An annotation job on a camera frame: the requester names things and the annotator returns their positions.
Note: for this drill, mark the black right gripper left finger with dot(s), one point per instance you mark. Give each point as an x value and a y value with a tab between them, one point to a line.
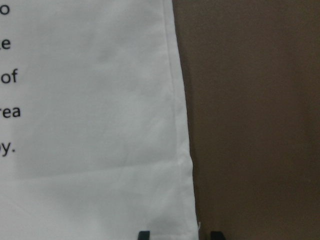
143	235

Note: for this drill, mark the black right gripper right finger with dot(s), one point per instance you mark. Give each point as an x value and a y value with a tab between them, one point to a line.
217	235

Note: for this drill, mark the white long-sleeve printed shirt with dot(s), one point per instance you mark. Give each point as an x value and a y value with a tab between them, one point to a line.
94	141

